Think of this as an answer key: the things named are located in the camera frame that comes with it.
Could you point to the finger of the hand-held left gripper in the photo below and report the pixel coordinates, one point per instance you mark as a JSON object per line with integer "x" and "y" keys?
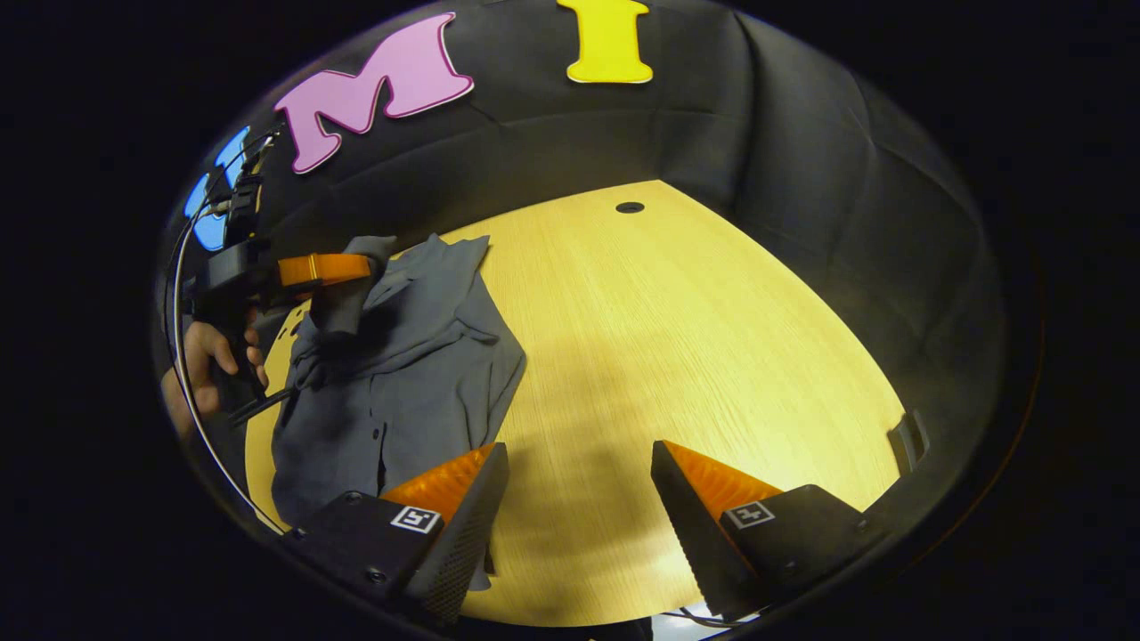
{"x": 325, "y": 270}

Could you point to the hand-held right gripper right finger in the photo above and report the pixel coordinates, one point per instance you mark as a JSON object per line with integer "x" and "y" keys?
{"x": 690, "y": 534}

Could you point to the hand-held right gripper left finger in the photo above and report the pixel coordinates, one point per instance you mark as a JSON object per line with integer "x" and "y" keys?
{"x": 468, "y": 534}

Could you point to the grey button-up shirt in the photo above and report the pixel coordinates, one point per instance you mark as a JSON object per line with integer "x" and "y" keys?
{"x": 401, "y": 383}

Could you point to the grey table edge clamp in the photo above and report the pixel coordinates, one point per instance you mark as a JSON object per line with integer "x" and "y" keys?
{"x": 908, "y": 441}

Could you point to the black backdrop cloth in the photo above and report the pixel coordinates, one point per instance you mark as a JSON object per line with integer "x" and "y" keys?
{"x": 802, "y": 160}

